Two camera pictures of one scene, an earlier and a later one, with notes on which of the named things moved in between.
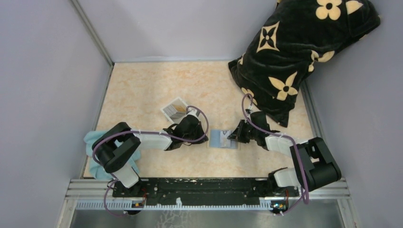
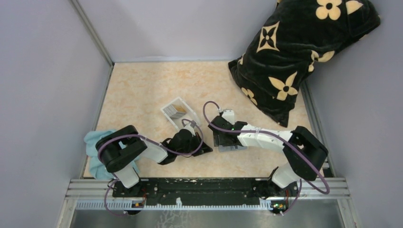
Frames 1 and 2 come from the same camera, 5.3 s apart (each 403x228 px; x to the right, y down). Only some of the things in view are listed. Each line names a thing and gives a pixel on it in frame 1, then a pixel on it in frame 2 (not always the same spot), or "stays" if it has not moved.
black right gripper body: x=248 y=133 -> x=219 y=140
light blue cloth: x=96 y=169 stays
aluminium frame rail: x=85 y=188 stays
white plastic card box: x=175 y=109 stays
